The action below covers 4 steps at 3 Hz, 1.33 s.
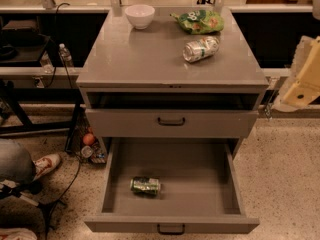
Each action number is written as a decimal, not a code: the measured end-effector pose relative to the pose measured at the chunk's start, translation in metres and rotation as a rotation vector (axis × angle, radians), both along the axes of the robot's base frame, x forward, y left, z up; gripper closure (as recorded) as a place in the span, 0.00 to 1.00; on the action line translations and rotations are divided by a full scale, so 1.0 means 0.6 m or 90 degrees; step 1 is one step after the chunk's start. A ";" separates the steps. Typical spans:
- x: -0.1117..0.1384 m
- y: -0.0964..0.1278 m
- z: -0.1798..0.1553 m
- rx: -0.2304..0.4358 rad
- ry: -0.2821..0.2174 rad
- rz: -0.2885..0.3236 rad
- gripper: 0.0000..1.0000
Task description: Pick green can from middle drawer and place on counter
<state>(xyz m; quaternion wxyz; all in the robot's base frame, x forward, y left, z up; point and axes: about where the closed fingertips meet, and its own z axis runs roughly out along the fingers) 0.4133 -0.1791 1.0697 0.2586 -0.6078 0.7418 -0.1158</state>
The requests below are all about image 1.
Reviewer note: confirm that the white bowl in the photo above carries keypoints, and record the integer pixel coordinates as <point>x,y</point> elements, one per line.
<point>140,16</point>

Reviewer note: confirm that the open bottom grey drawer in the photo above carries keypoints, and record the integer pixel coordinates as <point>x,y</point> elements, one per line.
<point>199,189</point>

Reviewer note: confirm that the person leg in jeans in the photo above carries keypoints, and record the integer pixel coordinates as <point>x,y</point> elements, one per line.
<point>15,162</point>

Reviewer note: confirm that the green chip bag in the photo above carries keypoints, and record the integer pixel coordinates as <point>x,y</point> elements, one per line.
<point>200,21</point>

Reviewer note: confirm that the grey drawer cabinet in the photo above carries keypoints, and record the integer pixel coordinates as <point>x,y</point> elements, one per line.
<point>145,70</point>

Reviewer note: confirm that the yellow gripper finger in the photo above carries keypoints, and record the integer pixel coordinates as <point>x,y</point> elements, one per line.
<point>304,88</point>

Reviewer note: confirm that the orange fruit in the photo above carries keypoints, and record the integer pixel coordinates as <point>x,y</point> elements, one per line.
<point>88,139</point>

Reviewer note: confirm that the closed middle grey drawer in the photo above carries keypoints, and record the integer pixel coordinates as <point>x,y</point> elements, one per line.
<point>171,123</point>

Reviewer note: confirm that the small clear jar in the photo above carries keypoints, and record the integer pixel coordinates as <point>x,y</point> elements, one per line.
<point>86,151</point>

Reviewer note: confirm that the white red sneaker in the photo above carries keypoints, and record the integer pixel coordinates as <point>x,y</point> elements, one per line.
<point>45,165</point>

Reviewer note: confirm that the black tripod stand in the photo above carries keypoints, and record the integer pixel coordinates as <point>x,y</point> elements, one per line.
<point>33,188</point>

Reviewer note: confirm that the silver green soda can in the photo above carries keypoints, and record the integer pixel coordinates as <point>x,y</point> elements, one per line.
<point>200,49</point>

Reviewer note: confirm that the clear water bottle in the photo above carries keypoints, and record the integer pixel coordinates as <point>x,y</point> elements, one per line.
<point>65,56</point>

